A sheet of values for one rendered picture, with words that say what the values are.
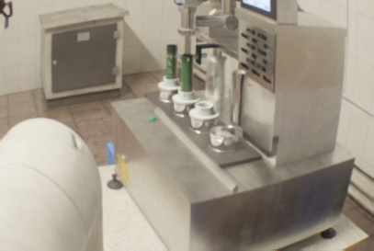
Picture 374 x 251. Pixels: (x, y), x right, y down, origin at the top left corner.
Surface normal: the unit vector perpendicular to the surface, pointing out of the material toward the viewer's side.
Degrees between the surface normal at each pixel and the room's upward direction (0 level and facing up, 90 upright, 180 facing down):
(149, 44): 90
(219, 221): 90
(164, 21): 90
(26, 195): 21
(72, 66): 90
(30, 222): 33
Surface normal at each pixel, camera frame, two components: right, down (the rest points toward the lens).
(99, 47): 0.39, 0.37
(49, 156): 0.43, -0.79
